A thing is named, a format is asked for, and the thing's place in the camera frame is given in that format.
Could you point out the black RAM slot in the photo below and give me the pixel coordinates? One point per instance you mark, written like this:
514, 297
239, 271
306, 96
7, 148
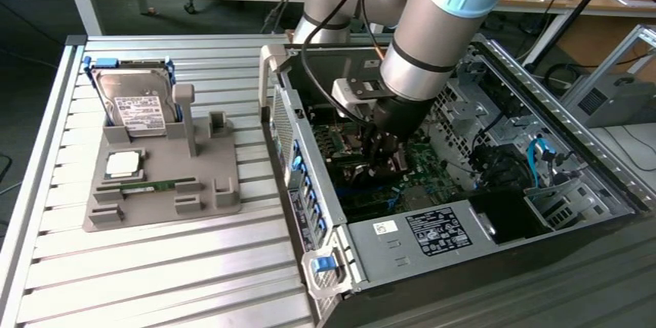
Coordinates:
323, 113
340, 158

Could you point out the silver disk bay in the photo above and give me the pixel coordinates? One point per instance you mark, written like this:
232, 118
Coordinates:
562, 209

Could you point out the green motherboard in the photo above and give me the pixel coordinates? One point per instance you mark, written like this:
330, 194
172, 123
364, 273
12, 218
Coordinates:
431, 166

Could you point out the black stand pole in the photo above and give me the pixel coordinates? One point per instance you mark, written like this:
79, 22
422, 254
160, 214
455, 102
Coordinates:
574, 17

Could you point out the silver metal drive cage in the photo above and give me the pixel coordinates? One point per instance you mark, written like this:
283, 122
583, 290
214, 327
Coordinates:
462, 116

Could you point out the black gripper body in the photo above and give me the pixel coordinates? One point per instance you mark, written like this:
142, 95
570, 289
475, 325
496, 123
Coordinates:
402, 116

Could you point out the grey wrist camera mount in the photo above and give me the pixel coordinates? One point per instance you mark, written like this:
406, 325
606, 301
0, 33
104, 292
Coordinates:
354, 97

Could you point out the grey plastic parts rack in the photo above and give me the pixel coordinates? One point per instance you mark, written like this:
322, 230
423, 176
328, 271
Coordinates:
154, 205

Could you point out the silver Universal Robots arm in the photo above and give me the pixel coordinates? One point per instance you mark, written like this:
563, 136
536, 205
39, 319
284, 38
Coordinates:
440, 24

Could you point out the open grey PC case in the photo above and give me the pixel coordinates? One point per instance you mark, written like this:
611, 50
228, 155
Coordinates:
284, 124

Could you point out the hard disk in blue caddy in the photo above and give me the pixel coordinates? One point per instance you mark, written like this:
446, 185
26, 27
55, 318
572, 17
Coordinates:
134, 93

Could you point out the silver CPU chip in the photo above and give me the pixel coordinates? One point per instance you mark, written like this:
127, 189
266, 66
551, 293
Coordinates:
123, 163

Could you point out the grey chipset heat sink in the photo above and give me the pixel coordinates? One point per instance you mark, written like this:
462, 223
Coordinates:
419, 198

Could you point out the CPU socket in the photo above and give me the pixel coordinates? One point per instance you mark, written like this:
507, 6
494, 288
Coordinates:
348, 140

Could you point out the grey computer tower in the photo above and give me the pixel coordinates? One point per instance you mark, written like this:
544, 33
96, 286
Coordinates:
620, 105

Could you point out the green RAM stick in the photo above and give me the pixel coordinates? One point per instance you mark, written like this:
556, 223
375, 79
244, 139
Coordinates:
148, 186

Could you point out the aluminium profile frame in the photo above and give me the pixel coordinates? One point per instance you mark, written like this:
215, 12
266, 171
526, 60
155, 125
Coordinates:
647, 32

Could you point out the grey power supply unit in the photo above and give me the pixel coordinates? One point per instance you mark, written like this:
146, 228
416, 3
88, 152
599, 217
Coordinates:
395, 255

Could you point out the blue case latch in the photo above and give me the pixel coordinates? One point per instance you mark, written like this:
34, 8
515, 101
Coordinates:
323, 264

